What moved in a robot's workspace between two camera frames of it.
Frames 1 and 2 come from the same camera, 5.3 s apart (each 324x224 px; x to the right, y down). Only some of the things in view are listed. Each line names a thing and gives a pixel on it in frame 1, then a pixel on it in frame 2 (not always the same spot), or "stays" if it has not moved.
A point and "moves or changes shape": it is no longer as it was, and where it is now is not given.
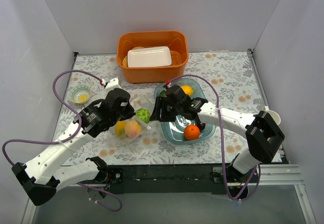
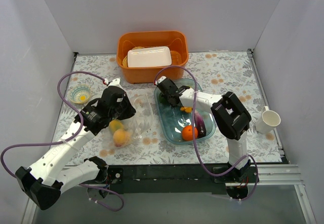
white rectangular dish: [149, 57] stays
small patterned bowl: [80, 94] stays
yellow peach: [132, 128] → [121, 137]
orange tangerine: [191, 132] stays
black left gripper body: [125, 109] stays
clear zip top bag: [133, 127] moves or changes shape
